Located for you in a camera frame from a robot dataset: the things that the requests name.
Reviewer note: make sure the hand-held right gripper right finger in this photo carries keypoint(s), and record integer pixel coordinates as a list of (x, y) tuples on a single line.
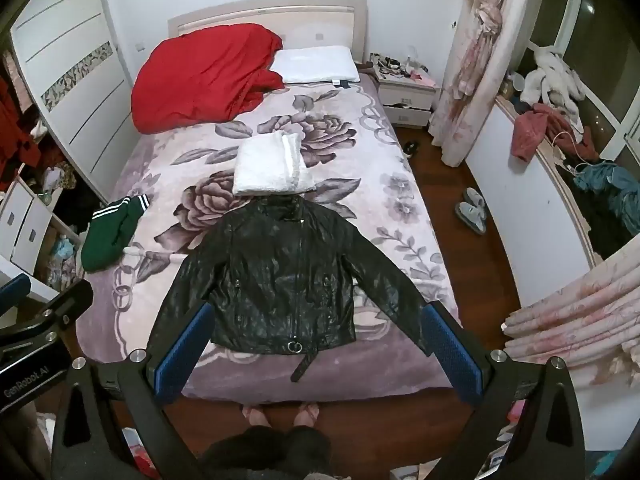
[(452, 355)]

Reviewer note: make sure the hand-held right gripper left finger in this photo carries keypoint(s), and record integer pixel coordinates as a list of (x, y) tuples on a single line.
[(182, 352)]

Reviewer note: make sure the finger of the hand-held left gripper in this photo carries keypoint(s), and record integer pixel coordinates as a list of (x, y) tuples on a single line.
[(60, 310), (14, 290)]

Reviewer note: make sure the black leather jacket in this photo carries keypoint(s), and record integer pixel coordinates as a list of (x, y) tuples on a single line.
[(280, 280)]

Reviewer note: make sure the red hanging clothes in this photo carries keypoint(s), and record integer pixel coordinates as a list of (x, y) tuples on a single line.
[(17, 130)]

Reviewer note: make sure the white drawer unit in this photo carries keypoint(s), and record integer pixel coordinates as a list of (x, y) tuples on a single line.
[(27, 225)]

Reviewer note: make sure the green garment with white stripes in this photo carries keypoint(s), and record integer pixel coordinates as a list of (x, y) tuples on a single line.
[(107, 235)]

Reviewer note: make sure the person's legs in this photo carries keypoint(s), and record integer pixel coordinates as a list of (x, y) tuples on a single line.
[(270, 452)]

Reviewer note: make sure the grey slipper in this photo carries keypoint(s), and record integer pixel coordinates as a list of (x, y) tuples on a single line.
[(476, 221)]

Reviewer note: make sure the loose pink floral curtain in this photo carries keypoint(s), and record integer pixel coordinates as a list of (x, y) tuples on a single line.
[(585, 310)]

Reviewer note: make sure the grey slippers pair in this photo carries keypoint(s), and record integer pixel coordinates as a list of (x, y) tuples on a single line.
[(472, 198)]

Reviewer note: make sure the floral plush blanket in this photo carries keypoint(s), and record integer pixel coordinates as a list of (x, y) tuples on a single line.
[(360, 220)]

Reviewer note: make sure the folded white fleece garment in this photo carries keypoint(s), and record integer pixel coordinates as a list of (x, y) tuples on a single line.
[(270, 165)]

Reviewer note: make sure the black shoe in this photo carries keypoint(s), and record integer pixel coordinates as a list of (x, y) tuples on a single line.
[(411, 149)]

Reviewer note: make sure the white sliding-door wardrobe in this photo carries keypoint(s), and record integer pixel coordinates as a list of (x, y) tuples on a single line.
[(75, 85)]

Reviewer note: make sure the teal crumpled garment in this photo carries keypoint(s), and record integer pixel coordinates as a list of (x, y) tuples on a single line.
[(607, 185)]

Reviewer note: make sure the red crumpled garment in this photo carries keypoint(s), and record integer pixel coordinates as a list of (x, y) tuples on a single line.
[(530, 132)]

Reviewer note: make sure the white nightstand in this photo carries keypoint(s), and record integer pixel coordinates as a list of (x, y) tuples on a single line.
[(405, 100)]

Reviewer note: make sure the red duvet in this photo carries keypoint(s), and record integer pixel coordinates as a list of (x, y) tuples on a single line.
[(200, 80)]

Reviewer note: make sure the tied pink floral curtain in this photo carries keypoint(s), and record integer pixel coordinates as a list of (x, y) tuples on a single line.
[(475, 70)]

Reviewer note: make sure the white plush garment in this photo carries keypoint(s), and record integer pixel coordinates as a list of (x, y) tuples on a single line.
[(550, 77)]

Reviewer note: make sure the pile of small nightstand items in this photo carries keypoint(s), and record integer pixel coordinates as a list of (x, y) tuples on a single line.
[(395, 66)]

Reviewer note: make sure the white pillow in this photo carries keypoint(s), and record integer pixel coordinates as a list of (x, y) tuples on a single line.
[(315, 64)]

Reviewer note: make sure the dark window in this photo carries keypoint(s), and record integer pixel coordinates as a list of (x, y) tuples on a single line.
[(595, 35)]

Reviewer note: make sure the bed with beige headboard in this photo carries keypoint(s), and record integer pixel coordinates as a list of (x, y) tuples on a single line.
[(300, 15)]

